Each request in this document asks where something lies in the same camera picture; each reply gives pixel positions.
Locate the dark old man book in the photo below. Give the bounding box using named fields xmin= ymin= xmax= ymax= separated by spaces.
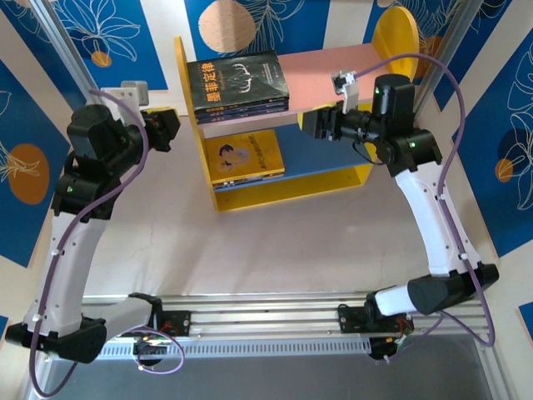
xmin=192 ymin=98 xmax=291 ymax=118
xmin=196 ymin=107 xmax=291 ymax=126

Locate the yellow cartoon boy book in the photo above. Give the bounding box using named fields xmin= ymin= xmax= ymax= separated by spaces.
xmin=207 ymin=128 xmax=286 ymax=187

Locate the black antler cover book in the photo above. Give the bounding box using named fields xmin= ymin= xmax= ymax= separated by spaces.
xmin=186 ymin=50 xmax=291 ymax=110

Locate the yellow pink blue bookshelf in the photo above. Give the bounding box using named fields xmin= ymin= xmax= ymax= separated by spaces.
xmin=173 ymin=6 xmax=420 ymax=213

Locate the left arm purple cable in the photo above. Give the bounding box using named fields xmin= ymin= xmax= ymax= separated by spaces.
xmin=29 ymin=87 xmax=185 ymax=398

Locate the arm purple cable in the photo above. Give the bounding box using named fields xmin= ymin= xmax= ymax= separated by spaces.
xmin=29 ymin=87 xmax=185 ymax=398
xmin=356 ymin=52 xmax=496 ymax=363

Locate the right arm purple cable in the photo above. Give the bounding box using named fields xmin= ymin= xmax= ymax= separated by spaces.
xmin=356 ymin=52 xmax=496 ymax=363

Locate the aluminium frame post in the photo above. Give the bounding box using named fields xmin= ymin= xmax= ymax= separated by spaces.
xmin=401 ymin=0 xmax=486 ymax=126
xmin=28 ymin=0 xmax=105 ymax=105

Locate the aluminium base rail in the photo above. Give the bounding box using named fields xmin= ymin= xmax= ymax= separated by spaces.
xmin=35 ymin=291 xmax=497 ymax=348

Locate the slotted grey cable duct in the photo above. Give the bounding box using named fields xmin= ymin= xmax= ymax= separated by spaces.
xmin=52 ymin=335 xmax=372 ymax=360

